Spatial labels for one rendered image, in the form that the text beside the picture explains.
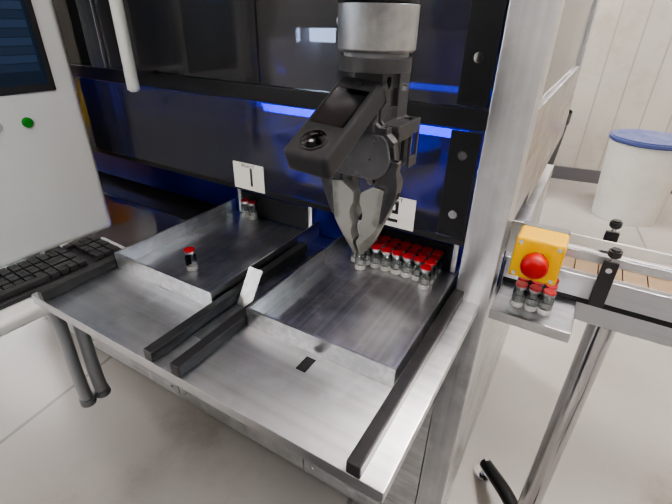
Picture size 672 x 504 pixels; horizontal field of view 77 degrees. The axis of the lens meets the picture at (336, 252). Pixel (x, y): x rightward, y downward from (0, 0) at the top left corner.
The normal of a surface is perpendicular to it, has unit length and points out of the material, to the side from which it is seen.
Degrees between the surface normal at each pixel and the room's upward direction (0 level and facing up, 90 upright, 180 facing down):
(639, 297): 90
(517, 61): 90
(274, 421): 0
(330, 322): 0
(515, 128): 90
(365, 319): 0
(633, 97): 90
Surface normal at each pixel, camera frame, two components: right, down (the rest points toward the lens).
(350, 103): -0.18, -0.56
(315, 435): 0.02, -0.88
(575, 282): -0.51, 0.41
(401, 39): 0.51, 0.43
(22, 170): 0.83, 0.29
